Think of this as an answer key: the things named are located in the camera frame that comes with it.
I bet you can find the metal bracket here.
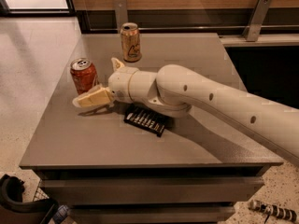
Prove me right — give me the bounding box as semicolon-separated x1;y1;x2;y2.
113;0;128;32
242;0;273;42

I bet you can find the gold soda can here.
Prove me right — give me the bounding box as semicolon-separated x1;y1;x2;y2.
121;22;142;63

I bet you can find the black curved robot base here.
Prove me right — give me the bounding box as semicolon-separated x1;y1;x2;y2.
0;175;58;224

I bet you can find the black snack bar wrapper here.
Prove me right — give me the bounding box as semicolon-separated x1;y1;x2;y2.
124;105;169;137

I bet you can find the grey drawer cabinet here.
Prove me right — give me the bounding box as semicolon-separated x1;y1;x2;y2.
19;32;284;224

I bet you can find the grey drawer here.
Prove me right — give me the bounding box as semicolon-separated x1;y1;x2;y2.
41;177;263;205
70;206;235;224

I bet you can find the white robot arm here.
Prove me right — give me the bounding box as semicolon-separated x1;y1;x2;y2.
73;58;299;164

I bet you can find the blue can on floor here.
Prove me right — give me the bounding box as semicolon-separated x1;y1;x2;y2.
52;205;69;224

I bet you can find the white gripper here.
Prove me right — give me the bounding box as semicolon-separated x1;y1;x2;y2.
72;57;138;107

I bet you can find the lower grey drawer front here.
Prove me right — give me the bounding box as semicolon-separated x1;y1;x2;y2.
70;206;235;224

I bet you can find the right metal bracket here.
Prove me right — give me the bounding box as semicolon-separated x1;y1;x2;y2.
242;0;273;42

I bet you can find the left metal bracket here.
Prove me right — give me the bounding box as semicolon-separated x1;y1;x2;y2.
113;0;128;32

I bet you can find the red coke can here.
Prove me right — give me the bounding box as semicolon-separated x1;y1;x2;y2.
70;58;99;94

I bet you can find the black white striped cylinder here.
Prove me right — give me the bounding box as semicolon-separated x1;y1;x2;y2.
249;200;299;224

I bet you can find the upper grey drawer front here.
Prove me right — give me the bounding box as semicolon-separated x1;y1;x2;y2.
41;177;263;205

